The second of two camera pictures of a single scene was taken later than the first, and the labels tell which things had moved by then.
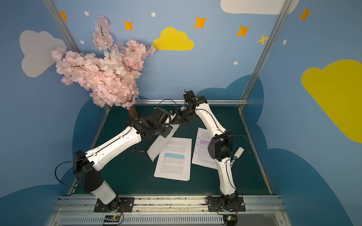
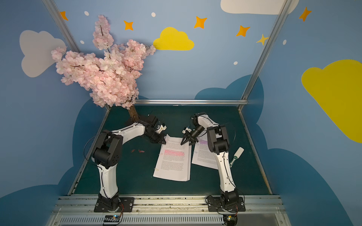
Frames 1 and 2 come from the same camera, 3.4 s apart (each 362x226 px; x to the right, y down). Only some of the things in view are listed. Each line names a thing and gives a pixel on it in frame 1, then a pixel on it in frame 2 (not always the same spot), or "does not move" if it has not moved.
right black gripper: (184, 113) to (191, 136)
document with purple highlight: (201, 156) does not move
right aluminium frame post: (264, 54) does not move
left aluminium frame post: (57, 16) does not move
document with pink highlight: (160, 143) to (174, 161)
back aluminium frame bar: (181, 102) does not move
